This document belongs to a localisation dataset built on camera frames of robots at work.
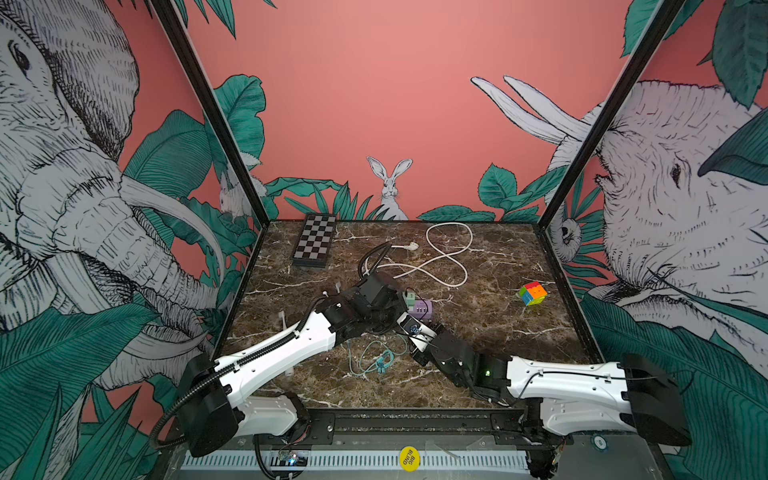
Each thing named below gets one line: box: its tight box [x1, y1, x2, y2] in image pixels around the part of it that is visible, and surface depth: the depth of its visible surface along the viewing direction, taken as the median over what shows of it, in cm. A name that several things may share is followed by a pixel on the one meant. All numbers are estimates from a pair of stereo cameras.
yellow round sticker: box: [399, 446, 421, 473], surface depth 71 cm
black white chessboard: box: [292, 214, 336, 268], surface depth 113 cm
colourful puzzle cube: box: [519, 281, 548, 306], surface depth 97 cm
